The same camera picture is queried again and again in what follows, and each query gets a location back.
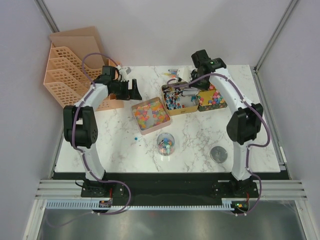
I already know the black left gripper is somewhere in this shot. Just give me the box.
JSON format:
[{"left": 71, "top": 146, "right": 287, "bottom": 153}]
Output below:
[{"left": 111, "top": 79, "right": 142, "bottom": 101}]

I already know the gold tin of star candies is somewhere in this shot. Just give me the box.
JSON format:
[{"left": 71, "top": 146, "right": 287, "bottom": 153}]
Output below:
[{"left": 197, "top": 84, "right": 228, "bottom": 112}]

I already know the gold tin of lollipops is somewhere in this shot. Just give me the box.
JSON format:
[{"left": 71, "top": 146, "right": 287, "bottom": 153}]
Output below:
[{"left": 161, "top": 85, "right": 199, "bottom": 116}]

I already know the pink tray of gummy candies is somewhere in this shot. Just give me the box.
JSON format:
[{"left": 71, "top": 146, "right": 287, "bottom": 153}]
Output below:
[{"left": 131, "top": 97, "right": 171, "bottom": 135}]

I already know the shiny metal scoop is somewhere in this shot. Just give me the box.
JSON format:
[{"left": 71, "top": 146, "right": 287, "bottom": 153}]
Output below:
[{"left": 179, "top": 87, "right": 200, "bottom": 97}]

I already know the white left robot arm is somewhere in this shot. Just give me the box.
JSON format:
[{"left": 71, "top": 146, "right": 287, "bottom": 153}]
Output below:
[{"left": 63, "top": 66, "right": 142, "bottom": 197}]

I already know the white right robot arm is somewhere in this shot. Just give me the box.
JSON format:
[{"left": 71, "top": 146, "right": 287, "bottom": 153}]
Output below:
[{"left": 191, "top": 49, "right": 263, "bottom": 197}]

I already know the peach plastic file organizer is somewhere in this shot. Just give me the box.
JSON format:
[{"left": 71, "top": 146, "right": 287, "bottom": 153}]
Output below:
[{"left": 43, "top": 26, "right": 121, "bottom": 107}]

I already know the clear glass jar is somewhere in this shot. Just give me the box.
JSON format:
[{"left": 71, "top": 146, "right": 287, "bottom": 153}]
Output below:
[{"left": 156, "top": 132, "right": 175, "bottom": 156}]

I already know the silver round jar lid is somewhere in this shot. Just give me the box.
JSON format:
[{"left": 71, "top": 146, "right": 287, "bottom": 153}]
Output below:
[{"left": 209, "top": 145, "right": 228, "bottom": 164}]

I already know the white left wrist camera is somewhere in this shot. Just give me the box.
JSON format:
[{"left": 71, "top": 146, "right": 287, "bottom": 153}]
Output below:
[{"left": 116, "top": 65, "right": 131, "bottom": 81}]

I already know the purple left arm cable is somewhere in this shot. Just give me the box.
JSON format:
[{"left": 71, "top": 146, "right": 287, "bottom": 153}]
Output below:
[{"left": 46, "top": 52, "right": 133, "bottom": 228}]

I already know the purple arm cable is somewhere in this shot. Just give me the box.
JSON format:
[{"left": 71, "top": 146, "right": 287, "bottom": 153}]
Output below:
[
  {"left": 166, "top": 73, "right": 271, "bottom": 217},
  {"left": 46, "top": 52, "right": 133, "bottom": 228}
]

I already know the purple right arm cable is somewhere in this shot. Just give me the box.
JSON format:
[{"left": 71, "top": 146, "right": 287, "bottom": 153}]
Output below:
[{"left": 166, "top": 73, "right": 271, "bottom": 217}]

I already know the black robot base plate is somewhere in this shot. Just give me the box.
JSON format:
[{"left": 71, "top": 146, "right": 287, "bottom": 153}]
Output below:
[{"left": 81, "top": 172, "right": 259, "bottom": 205}]

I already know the light blue cable duct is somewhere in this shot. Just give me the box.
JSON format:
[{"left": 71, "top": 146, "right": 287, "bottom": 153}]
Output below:
[{"left": 45, "top": 199, "right": 249, "bottom": 211}]

